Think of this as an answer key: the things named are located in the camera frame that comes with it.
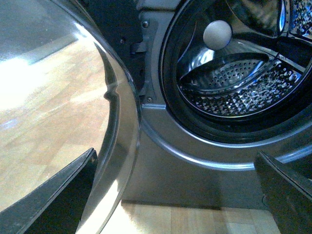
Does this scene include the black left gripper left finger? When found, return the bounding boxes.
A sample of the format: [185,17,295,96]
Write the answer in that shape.
[0,148,97,234]

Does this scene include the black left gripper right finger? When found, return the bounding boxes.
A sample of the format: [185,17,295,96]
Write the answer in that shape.
[254,152,312,234]

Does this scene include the grey washing machine door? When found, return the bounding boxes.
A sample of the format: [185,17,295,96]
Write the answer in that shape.
[0,0,140,234]

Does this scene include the grey front-load washing machine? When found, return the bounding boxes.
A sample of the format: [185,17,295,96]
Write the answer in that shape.
[83,0,312,209]

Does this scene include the white drum centre knob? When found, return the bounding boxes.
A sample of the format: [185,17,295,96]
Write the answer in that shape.
[203,20,232,51]

